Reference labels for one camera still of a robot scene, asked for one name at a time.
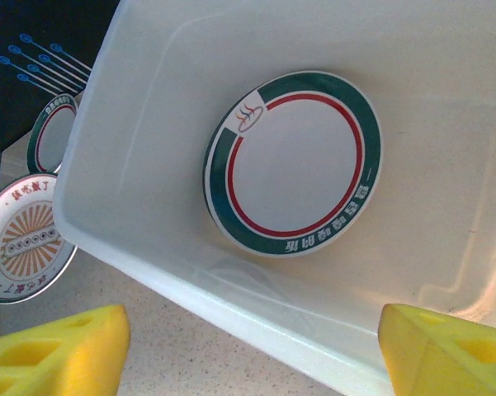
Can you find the white translucent plastic bin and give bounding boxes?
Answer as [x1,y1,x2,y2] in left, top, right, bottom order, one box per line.
[52,0,496,396]

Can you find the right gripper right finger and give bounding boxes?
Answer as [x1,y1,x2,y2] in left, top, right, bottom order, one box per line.
[377,303,496,396]

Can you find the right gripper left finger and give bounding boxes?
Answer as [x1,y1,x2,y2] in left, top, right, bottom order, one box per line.
[0,304,132,396]

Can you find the green rim red ring plate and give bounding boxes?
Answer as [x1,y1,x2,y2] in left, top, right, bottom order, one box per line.
[26,93,80,175]
[202,70,384,259]

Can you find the orange sunburst plate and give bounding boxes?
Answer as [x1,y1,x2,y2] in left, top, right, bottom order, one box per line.
[0,172,79,305]

